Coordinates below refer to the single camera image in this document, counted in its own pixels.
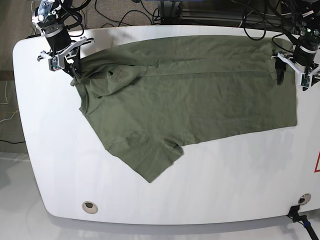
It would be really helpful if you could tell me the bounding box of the olive green T-shirt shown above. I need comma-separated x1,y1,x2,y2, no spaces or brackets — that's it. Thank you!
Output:
71,35,297,182

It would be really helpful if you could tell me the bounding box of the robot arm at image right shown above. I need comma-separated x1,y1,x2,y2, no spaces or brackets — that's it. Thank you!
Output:
267,0,320,91

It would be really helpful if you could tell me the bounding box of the small camera on left gripper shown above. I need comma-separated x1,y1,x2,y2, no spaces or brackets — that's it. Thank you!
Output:
300,74,312,88

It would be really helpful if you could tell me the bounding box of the silver table grommet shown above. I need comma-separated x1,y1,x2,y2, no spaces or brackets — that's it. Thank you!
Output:
82,201,99,215
298,193,312,206

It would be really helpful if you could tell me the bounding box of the small camera on gripper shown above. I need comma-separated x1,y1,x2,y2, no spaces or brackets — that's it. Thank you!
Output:
48,57,62,72
300,74,312,88

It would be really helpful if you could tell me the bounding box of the left silver table grommet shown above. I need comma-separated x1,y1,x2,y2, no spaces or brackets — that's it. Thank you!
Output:
82,201,99,215

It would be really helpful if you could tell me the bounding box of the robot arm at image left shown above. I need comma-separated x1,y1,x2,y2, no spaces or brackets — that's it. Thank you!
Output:
31,0,94,78

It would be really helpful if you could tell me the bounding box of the black clamp with cable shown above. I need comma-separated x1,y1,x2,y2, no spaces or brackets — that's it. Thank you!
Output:
286,205,319,240

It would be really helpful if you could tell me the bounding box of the small camera on right gripper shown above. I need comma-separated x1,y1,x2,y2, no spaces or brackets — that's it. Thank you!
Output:
48,57,62,72

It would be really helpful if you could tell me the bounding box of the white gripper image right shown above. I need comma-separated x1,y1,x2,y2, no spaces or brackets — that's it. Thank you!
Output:
271,51,320,91

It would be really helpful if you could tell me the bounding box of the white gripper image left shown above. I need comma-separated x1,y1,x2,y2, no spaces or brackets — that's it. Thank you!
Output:
37,37,95,78

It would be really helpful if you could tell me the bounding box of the right silver table grommet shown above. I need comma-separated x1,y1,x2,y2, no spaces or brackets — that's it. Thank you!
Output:
298,193,312,206

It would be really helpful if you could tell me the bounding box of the aluminium frame base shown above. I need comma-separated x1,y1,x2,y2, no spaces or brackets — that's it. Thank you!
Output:
157,0,244,27

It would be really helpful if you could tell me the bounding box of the red triangle sticker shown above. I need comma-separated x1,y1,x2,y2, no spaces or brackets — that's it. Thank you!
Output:
314,152,320,173

